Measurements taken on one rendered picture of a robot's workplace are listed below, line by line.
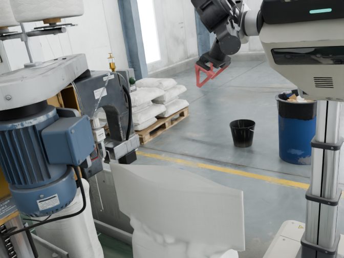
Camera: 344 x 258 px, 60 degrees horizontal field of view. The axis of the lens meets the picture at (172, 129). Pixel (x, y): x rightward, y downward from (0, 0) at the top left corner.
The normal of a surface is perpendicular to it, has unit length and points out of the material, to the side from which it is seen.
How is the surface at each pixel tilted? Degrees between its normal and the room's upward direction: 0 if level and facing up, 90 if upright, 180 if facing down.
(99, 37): 90
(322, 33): 40
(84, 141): 90
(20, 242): 90
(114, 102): 90
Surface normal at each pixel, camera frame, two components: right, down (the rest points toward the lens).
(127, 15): -0.56, 0.36
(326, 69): -0.38, 0.87
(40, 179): 0.40, 0.28
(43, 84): 0.92, 0.03
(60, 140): -0.18, 0.36
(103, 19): 0.82, 0.11
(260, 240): -0.12, -0.93
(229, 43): -0.09, 0.61
